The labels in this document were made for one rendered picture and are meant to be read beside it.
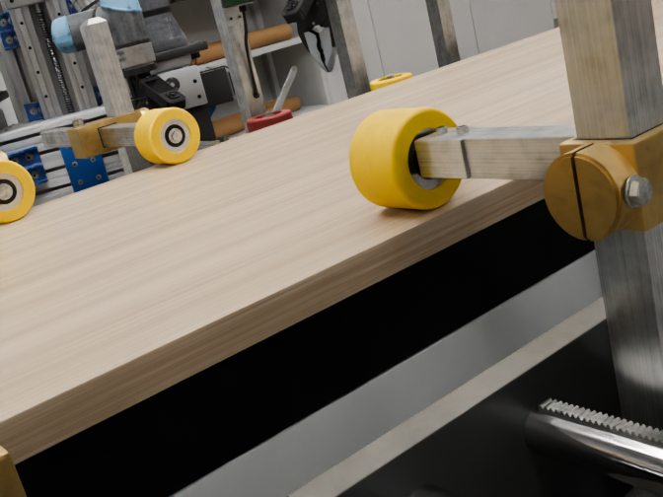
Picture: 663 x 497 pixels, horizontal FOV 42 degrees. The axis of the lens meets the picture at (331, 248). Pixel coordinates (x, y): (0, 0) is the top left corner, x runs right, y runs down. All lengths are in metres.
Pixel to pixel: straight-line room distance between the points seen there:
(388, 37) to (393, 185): 5.09
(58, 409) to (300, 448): 0.19
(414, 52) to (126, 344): 5.41
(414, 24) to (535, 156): 5.37
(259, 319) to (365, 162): 0.17
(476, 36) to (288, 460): 5.90
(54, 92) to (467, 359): 1.73
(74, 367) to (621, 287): 0.33
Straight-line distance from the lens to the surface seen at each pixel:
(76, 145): 1.48
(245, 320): 0.58
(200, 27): 4.79
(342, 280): 0.62
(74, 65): 2.28
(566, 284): 0.81
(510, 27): 6.78
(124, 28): 1.86
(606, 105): 0.49
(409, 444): 0.49
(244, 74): 1.60
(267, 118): 1.47
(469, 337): 0.73
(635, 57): 0.49
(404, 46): 5.85
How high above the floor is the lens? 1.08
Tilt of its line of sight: 16 degrees down
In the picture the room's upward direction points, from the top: 14 degrees counter-clockwise
